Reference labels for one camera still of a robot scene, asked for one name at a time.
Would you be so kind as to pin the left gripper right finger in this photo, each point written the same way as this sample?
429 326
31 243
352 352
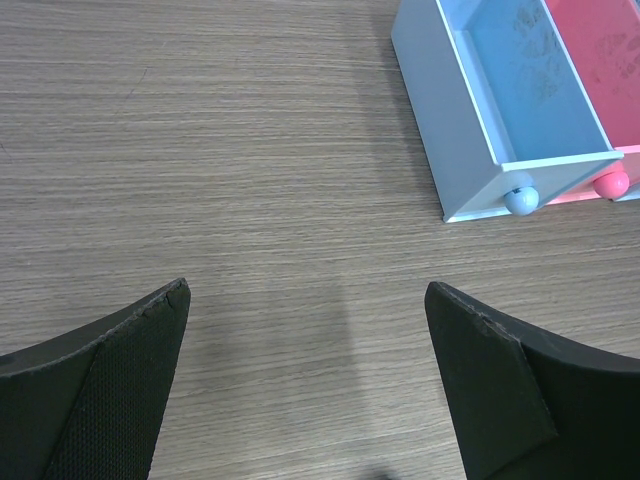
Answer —
530 404

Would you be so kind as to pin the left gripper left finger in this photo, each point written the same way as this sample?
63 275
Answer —
89 404

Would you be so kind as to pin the light blue drawer box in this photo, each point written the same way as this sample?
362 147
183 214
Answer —
506 123

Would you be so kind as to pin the pink drawer box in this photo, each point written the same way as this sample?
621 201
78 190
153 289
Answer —
602 39

